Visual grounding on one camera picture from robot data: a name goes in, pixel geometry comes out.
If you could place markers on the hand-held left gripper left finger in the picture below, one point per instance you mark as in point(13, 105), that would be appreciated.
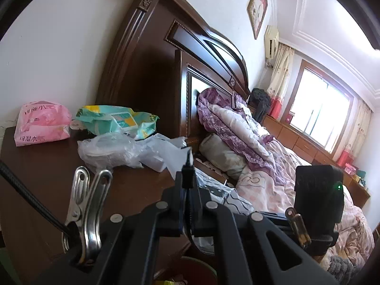
point(181, 202)

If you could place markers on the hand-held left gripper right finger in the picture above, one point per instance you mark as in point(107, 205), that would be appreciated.
point(197, 204)

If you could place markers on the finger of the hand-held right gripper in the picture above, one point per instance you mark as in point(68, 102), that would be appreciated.
point(273, 216)

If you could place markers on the white plastic bag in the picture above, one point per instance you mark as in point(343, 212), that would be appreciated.
point(166, 154)

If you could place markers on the red bin with green rim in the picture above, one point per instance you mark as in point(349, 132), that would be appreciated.
point(196, 268)

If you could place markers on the clear plastic bag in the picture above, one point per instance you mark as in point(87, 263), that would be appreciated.
point(109, 151)

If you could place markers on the green wet wipes pack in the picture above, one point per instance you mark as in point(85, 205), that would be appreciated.
point(118, 120)

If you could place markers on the pink tissue pack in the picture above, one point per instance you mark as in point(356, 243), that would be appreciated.
point(41, 124)

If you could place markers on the metal spring clip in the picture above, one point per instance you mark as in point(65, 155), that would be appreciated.
point(298, 225)
point(89, 202)

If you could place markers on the pink checked quilt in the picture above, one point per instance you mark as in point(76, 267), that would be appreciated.
point(291, 178)

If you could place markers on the long wooden cabinet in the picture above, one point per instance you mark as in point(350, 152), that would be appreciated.
point(297, 142)

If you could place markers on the grey pillow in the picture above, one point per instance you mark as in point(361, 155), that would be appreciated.
point(222, 154)

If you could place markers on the floral curtain with red hem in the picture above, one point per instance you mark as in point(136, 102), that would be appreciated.
point(279, 77)
point(360, 130)

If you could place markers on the small red box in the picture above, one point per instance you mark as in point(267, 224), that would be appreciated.
point(287, 119)

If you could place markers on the window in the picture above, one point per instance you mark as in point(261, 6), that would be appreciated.
point(323, 107)

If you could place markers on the dark clothes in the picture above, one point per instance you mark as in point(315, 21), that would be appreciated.
point(259, 101)

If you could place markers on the dark wooden headboard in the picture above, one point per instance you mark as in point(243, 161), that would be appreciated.
point(148, 80)

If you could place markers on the wooden nightstand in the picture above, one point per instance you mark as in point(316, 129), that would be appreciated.
point(44, 184)

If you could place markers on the wall air conditioner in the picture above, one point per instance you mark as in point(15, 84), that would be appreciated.
point(271, 43)

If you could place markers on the framed wall picture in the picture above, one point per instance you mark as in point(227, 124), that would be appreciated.
point(257, 6)

